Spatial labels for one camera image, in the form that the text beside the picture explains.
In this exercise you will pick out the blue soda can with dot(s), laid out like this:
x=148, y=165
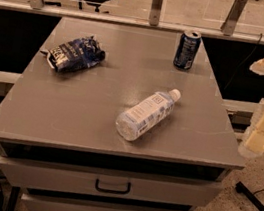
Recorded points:
x=187, y=50

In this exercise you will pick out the middle metal rail bracket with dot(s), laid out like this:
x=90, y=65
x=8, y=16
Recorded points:
x=155, y=12

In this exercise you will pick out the clear plastic water bottle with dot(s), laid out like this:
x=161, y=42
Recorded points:
x=137, y=120

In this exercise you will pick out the black stand leg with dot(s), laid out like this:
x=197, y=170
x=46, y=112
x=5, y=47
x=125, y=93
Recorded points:
x=242, y=189

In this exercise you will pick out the grey drawer cabinet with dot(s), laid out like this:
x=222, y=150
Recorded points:
x=58, y=133

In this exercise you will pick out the crumpled blue chip bag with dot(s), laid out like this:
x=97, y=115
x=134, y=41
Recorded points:
x=78, y=54

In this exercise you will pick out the black drawer handle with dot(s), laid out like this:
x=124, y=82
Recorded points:
x=109, y=188

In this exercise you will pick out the right metal rail bracket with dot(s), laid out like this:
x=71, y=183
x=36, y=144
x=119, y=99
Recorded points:
x=229, y=25

